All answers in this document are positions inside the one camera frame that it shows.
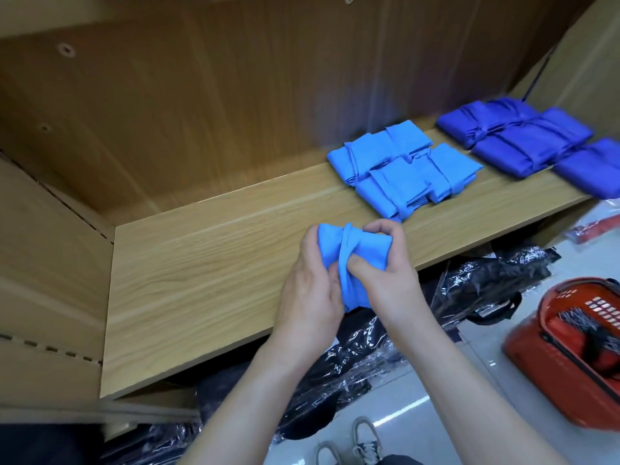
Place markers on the person's right hand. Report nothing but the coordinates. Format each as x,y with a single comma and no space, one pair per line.
397,285

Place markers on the person's left hand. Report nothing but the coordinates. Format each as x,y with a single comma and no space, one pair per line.
310,305

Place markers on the light blue non-woven bag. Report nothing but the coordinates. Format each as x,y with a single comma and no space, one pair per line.
363,158
334,245
409,138
392,189
453,169

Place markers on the wooden shelf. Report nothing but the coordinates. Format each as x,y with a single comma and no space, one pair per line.
194,276

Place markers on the red shopping basket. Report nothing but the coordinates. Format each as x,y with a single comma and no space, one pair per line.
552,373

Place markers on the person's right forearm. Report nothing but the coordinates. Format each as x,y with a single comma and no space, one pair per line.
475,402

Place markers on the person's left forearm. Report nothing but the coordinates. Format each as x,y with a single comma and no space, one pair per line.
252,411

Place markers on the person's right shoe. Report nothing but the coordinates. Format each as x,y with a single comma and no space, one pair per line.
367,440

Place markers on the person's right leg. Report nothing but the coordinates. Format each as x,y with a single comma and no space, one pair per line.
399,461

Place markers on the black wrapped bag with tag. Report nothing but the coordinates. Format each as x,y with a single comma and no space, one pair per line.
339,368

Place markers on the black plastic-wrapped bag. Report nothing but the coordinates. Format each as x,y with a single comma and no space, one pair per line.
484,281

